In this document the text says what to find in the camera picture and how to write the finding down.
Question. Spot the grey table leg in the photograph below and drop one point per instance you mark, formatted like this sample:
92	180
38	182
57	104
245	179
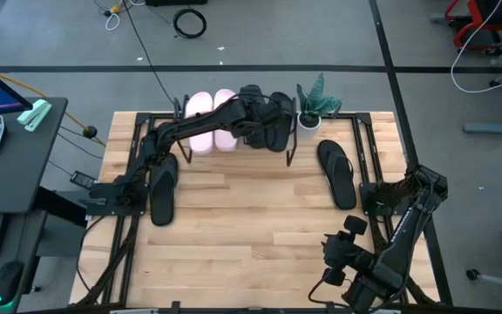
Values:
495	127

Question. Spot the mint green stapler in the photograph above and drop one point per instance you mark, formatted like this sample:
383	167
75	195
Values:
35	114

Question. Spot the red and black chair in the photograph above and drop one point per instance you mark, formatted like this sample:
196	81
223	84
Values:
490	11

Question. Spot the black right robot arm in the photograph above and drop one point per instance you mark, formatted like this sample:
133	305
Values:
401	235

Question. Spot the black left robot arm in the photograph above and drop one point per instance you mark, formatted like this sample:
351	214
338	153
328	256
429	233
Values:
190	124

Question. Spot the black metal shoe shelf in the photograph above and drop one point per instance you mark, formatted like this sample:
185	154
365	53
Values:
291	152

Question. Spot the black slide sandal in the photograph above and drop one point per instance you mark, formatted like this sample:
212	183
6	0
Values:
279	144
255	141

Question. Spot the potted plant white pot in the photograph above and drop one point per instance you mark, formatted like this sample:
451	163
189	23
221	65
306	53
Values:
308	126

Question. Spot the black computer mouse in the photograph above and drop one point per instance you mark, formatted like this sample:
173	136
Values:
9	281

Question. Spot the black flip-flop white stripe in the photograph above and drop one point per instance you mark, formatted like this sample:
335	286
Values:
342	192
162	205

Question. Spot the black floor box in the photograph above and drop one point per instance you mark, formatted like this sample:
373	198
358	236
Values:
177	2

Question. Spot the black high desk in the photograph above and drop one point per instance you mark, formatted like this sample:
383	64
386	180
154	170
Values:
11	183

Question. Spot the black low desk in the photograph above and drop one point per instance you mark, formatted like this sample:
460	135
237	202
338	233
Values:
20	240

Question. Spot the pink slide sandal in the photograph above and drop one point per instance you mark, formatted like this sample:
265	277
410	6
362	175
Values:
225	140
199	102

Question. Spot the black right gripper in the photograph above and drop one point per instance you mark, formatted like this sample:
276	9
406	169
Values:
344	253

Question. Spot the black aluminium table frame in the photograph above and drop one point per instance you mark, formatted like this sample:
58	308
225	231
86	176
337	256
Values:
364	118

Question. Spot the black power adapter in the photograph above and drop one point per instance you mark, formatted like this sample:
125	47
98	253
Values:
83	179

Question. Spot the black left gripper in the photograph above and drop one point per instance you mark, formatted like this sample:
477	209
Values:
264	117

